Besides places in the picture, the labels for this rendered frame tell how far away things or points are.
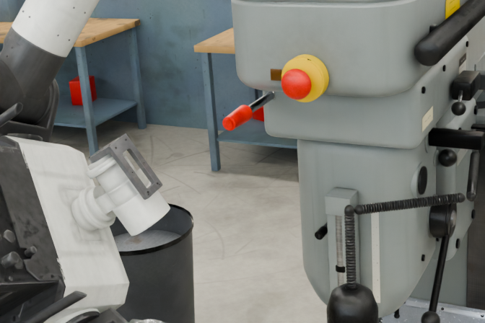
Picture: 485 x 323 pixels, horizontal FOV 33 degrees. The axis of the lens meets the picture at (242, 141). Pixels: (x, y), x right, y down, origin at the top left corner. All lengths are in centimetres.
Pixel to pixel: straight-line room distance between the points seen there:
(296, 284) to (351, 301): 304
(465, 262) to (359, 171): 60
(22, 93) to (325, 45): 45
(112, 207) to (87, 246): 6
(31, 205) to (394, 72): 50
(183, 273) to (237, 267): 101
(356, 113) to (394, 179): 13
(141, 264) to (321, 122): 214
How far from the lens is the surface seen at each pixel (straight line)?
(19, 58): 123
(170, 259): 332
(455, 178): 145
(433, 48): 107
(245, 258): 447
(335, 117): 120
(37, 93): 125
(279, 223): 484
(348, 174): 127
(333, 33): 107
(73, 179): 121
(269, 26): 110
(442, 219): 137
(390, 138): 119
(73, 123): 629
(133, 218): 113
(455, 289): 184
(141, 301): 337
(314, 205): 131
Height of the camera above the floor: 204
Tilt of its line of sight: 19 degrees down
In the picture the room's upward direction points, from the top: 4 degrees counter-clockwise
